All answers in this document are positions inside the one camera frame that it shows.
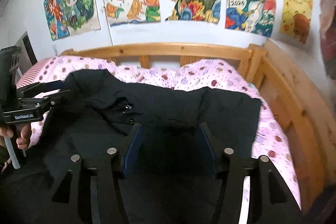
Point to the wooden bed frame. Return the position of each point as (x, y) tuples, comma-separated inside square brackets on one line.
[(297, 103)]

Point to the orange-haired girl lower drawing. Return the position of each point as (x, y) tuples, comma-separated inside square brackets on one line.
[(56, 19)]

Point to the bagged bedding pile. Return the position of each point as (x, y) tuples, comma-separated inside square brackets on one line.
[(327, 36)]

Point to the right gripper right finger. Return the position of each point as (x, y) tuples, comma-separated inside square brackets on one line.
[(270, 199)]

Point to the yellow bear drawing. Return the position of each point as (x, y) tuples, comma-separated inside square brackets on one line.
[(296, 19)]

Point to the pink patterned bed sheet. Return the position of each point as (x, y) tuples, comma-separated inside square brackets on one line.
[(215, 74)]

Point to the black puffer jacket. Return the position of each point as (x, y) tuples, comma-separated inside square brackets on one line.
[(170, 182)]

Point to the person's left hand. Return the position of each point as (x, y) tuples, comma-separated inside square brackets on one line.
[(22, 131)]

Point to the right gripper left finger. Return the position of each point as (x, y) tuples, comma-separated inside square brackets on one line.
[(89, 191)]

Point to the blonde boy drawing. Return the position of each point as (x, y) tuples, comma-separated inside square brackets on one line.
[(81, 16)]

